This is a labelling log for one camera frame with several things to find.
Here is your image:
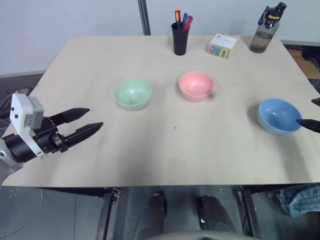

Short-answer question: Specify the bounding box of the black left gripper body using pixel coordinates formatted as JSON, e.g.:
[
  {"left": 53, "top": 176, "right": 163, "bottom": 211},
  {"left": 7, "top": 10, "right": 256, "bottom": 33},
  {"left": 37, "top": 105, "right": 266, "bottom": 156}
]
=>
[{"left": 31, "top": 116, "right": 70, "bottom": 155}]

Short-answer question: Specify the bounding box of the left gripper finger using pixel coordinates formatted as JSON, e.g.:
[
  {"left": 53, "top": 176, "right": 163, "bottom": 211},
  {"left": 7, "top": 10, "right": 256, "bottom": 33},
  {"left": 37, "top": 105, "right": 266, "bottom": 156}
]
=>
[
  {"left": 65, "top": 121, "right": 104, "bottom": 149},
  {"left": 51, "top": 107, "right": 91, "bottom": 127}
]

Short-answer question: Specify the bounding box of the blue bowl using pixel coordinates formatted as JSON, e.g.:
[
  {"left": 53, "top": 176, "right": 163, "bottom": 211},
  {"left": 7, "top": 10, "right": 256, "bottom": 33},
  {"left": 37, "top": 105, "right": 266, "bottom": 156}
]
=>
[{"left": 257, "top": 98, "right": 303, "bottom": 136}]

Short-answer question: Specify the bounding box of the green bowl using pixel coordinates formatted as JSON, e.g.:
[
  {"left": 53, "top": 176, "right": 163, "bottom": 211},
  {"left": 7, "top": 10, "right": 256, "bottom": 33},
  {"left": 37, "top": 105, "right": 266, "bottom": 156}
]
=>
[{"left": 113, "top": 78, "right": 153, "bottom": 111}]

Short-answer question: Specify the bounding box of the person in blue jeans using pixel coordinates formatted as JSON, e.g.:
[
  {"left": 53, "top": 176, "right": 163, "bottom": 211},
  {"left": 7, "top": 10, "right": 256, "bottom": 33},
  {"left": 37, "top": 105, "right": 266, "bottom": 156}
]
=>
[{"left": 278, "top": 183, "right": 320, "bottom": 218}]

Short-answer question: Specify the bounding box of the grey water bottle black lid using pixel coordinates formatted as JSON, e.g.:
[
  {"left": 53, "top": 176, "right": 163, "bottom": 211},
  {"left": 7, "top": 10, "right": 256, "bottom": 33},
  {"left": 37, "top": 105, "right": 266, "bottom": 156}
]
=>
[{"left": 249, "top": 1, "right": 288, "bottom": 54}]

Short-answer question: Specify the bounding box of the white printed card box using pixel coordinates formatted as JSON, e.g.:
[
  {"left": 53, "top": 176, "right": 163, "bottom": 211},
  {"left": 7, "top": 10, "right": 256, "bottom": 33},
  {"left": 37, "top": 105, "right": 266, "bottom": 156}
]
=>
[{"left": 206, "top": 33, "right": 238, "bottom": 61}]

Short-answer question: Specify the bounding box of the red bowl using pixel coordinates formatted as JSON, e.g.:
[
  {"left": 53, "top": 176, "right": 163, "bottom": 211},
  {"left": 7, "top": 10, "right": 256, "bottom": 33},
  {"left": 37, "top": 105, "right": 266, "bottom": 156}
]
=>
[{"left": 178, "top": 71, "right": 215, "bottom": 102}]

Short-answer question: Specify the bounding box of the black ribbed pole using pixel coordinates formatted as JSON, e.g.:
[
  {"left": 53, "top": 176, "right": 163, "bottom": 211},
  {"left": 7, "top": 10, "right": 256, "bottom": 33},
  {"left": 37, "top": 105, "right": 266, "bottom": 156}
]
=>
[{"left": 137, "top": 0, "right": 152, "bottom": 36}]

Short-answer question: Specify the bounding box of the black pen cup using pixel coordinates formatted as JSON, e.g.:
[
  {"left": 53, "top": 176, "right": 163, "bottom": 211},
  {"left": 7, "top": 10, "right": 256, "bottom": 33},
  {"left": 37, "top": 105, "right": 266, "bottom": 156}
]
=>
[{"left": 171, "top": 22, "right": 191, "bottom": 56}]

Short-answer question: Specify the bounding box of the orange marker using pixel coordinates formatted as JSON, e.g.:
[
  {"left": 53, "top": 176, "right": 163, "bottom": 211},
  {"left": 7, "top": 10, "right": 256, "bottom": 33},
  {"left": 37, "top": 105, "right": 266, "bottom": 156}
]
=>
[{"left": 174, "top": 7, "right": 182, "bottom": 30}]

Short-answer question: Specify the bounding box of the red pen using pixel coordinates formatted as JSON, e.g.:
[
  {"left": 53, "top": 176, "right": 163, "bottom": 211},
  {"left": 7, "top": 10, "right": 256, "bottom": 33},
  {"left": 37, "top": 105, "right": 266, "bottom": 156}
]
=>
[{"left": 183, "top": 15, "right": 194, "bottom": 32}]

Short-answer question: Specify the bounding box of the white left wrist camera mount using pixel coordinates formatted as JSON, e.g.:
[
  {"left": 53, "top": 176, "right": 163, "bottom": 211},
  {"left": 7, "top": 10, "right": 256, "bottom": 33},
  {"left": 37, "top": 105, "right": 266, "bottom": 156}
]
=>
[{"left": 9, "top": 91, "right": 47, "bottom": 160}]

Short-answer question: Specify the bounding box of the black table leg frame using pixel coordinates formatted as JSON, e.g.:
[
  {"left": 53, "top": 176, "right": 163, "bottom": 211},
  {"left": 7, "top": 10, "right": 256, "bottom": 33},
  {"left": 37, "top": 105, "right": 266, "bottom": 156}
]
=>
[
  {"left": 98, "top": 187, "right": 121, "bottom": 240},
  {"left": 235, "top": 185, "right": 263, "bottom": 240}
]

